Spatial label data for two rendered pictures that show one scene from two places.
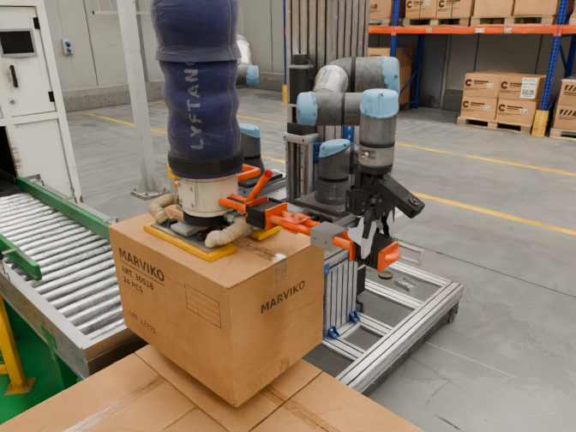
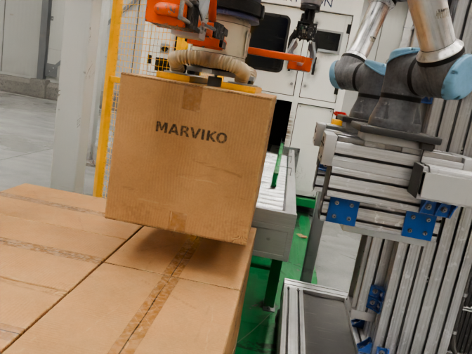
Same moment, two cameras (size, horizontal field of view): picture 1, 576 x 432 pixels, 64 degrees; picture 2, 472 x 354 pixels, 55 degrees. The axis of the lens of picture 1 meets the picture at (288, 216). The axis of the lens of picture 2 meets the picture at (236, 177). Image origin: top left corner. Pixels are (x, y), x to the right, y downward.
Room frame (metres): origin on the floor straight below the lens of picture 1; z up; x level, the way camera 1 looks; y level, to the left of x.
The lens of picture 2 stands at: (0.54, -1.00, 1.09)
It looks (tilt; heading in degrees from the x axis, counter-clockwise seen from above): 11 degrees down; 52
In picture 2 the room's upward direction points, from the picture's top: 9 degrees clockwise
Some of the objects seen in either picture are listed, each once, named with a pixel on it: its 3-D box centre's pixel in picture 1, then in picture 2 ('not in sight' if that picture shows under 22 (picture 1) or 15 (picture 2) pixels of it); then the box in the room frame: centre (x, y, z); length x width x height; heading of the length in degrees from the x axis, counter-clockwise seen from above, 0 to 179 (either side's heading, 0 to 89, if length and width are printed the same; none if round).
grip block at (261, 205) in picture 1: (267, 213); (206, 35); (1.19, 0.06, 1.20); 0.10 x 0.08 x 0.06; 138
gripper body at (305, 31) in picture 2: not in sight; (307, 23); (1.74, 0.27, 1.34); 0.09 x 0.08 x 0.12; 48
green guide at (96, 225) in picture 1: (69, 204); (284, 160); (2.87, 1.45, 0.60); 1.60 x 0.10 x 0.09; 47
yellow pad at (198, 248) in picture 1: (187, 232); (186, 73); (1.29, 0.31, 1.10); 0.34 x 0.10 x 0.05; 48
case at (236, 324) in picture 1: (217, 285); (204, 147); (1.36, 0.24, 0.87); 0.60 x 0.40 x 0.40; 48
